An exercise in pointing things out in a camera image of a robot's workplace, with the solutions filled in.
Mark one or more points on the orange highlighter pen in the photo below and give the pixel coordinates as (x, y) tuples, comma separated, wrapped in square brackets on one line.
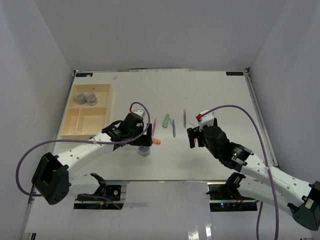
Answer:
[(156, 141)]

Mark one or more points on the aluminium frame rail right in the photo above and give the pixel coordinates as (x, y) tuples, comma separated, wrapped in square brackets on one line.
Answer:
[(265, 136)]

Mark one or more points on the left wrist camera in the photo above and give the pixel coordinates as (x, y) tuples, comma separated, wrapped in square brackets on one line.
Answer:
[(140, 112)]

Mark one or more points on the right corner label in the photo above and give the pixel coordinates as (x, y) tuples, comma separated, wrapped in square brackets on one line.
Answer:
[(234, 73)]

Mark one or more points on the clear round container purple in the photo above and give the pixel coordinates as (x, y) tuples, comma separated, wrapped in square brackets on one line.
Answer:
[(144, 151)]

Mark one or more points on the green highlighter pen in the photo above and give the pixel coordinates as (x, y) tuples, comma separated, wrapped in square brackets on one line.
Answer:
[(166, 120)]

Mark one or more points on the clear round container stacked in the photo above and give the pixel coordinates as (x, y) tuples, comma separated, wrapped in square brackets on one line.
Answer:
[(91, 98)]

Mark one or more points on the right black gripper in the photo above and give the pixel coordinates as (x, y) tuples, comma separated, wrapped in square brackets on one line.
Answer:
[(192, 133)]

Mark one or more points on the blue marker pen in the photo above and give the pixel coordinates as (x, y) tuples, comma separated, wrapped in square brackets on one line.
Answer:
[(173, 128)]

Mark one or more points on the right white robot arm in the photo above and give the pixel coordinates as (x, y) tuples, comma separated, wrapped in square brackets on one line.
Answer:
[(252, 177)]

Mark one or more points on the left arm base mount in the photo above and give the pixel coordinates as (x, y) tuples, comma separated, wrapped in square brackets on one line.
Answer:
[(106, 195)]

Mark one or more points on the cream compartment organizer tray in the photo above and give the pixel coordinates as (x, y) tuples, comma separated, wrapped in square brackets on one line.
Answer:
[(83, 122)]

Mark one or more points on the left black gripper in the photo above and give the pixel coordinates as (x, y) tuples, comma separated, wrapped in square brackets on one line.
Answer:
[(146, 140)]

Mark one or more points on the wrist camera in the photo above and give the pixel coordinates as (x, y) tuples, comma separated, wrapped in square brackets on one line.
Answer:
[(205, 119), (140, 112)]

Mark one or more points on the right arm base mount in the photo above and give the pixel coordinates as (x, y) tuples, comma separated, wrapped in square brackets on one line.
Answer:
[(225, 197)]

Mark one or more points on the clear marker cap right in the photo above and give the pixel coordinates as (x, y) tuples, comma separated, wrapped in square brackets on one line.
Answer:
[(192, 124)]

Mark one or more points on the clear round container left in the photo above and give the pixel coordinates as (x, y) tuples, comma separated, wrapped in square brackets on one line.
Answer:
[(80, 98)]

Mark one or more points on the purple marker red tip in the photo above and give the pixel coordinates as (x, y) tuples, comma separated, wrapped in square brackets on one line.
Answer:
[(154, 127)]

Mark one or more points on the left corner label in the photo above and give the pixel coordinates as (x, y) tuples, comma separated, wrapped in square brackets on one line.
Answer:
[(83, 74)]

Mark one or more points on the corner label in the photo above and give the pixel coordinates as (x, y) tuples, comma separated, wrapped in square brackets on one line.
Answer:
[(83, 74), (234, 73)]

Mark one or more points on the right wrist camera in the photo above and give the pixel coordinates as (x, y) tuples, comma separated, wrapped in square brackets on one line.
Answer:
[(205, 119)]

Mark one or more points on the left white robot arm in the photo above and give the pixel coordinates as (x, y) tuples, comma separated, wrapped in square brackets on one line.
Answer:
[(56, 175)]

